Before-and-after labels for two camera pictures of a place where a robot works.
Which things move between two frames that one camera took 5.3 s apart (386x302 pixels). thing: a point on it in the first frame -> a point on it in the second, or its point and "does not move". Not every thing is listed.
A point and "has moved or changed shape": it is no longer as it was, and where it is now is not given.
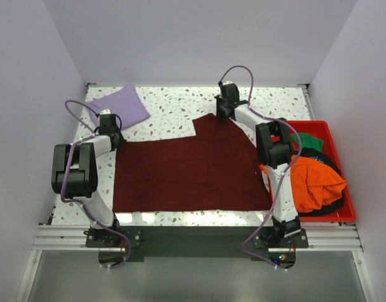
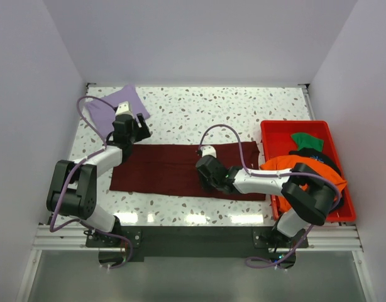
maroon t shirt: x=216 y=170 has moved or changed shape
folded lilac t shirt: x=124 y=102 does not move
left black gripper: x=121 y=140 -> x=143 y=131
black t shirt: x=324 y=157 does not move
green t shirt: x=308 y=141 does not move
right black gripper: x=219 y=100 -> x=204 y=185
